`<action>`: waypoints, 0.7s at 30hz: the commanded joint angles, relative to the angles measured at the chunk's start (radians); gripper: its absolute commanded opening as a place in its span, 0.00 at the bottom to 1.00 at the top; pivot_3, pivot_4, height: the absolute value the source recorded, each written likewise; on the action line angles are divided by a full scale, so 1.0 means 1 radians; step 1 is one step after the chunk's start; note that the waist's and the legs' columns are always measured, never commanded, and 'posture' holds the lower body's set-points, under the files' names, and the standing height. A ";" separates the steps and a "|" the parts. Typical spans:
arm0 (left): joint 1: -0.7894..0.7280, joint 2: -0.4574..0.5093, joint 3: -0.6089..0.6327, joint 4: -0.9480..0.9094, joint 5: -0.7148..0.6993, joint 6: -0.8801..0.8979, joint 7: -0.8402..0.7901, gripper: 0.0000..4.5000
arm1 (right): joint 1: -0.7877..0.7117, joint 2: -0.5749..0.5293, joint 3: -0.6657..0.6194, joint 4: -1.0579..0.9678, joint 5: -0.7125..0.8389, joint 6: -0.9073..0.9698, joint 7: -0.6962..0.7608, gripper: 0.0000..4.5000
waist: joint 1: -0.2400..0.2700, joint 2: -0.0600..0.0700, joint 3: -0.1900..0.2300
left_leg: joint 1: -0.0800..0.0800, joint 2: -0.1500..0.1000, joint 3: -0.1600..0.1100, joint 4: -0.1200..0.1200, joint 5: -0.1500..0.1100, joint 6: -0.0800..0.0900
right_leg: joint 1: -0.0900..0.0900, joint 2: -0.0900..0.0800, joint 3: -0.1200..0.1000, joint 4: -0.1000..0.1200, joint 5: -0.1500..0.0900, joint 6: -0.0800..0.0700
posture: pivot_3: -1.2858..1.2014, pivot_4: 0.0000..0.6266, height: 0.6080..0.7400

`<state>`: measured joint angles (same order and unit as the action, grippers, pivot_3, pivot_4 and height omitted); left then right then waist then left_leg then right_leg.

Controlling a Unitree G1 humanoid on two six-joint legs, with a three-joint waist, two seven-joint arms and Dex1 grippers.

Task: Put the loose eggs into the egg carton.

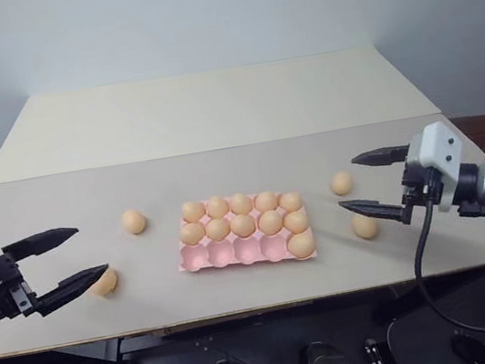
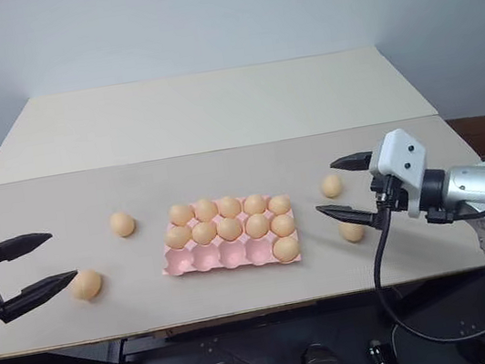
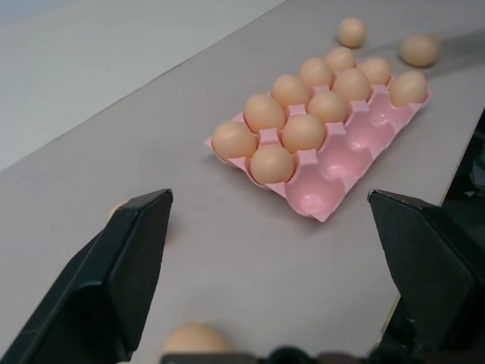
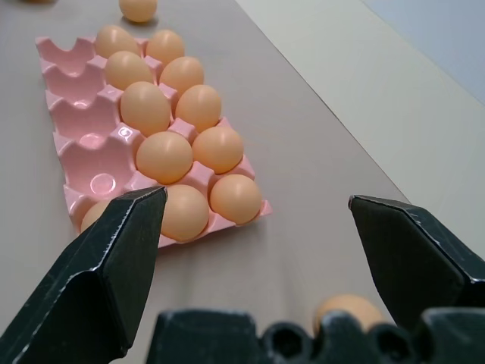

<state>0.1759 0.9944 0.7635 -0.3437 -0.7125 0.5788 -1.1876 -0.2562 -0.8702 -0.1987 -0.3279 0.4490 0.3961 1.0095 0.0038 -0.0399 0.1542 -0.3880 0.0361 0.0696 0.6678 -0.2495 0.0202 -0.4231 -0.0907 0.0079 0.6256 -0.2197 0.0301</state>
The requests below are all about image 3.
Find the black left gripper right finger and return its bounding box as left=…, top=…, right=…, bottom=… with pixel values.
left=366, top=189, right=485, bottom=364

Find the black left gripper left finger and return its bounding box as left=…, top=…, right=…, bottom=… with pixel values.
left=0, top=188, right=174, bottom=364

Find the pink plastic egg tray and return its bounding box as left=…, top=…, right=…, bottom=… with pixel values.
left=204, top=74, right=433, bottom=223

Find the brown egg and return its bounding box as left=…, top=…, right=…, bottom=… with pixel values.
left=338, top=17, right=368, bottom=49
left=400, top=35, right=439, bottom=67
left=324, top=46, right=357, bottom=72
left=161, top=322, right=233, bottom=356
left=211, top=121, right=258, bottom=159
left=271, top=74, right=311, bottom=110
left=281, top=114, right=326, bottom=153
left=307, top=91, right=349, bottom=124
left=108, top=201, right=128, bottom=221
left=333, top=67, right=371, bottom=102
left=244, top=94, right=286, bottom=133
left=299, top=57, right=334, bottom=87
left=249, top=144, right=296, bottom=183
left=389, top=71, right=428, bottom=107
left=359, top=57, right=392, bottom=86

